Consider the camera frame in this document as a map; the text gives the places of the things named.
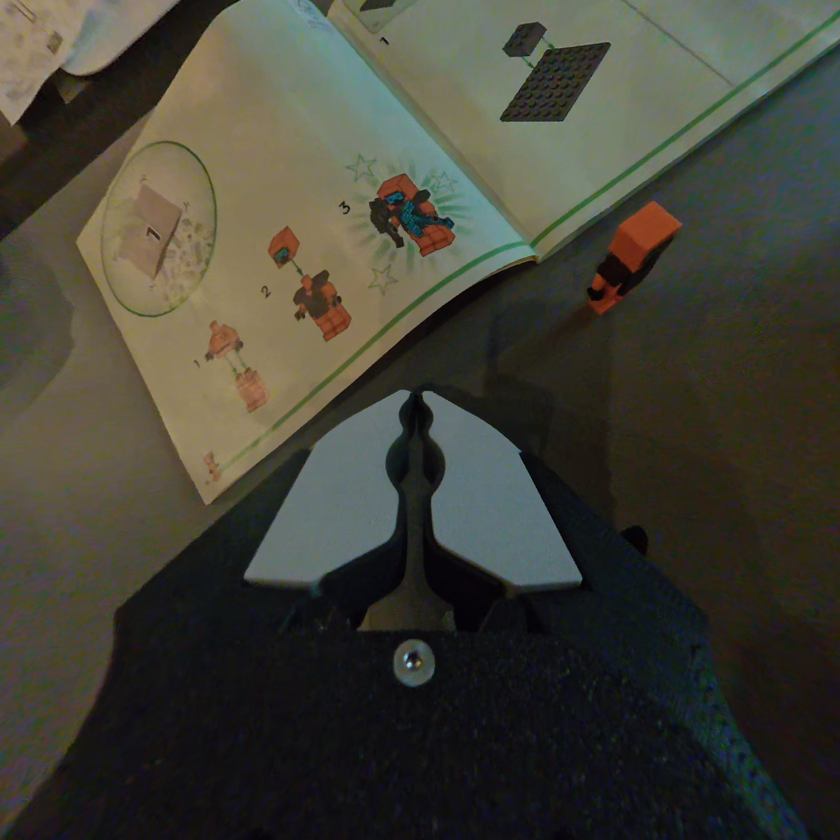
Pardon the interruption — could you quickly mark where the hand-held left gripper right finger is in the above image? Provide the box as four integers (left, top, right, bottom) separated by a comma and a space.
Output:
420, 390, 585, 590

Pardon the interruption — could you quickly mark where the white paper leaflet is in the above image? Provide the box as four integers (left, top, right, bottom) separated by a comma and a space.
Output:
0, 0, 99, 128

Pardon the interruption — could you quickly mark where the white instruction booklet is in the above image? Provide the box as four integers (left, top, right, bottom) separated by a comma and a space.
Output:
75, 0, 840, 508

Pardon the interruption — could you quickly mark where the orange pumpkin face brick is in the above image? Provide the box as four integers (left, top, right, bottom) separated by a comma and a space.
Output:
613, 200, 685, 267

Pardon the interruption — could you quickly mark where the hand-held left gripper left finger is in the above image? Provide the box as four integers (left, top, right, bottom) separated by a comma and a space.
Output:
243, 392, 418, 588

